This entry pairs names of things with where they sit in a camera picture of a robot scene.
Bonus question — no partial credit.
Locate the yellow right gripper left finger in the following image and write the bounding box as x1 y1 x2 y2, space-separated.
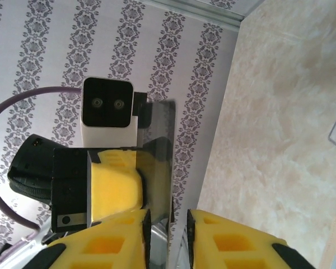
23 208 152 269

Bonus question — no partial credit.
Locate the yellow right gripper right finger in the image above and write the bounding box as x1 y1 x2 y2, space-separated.
186 208 319 269

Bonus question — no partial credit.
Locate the black VIP membership card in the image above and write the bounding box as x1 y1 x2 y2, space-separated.
134 99 185 269

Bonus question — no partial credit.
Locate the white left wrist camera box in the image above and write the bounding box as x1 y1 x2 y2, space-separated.
80 76 154 149

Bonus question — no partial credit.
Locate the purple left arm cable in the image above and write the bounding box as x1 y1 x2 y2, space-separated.
0 86 83 242

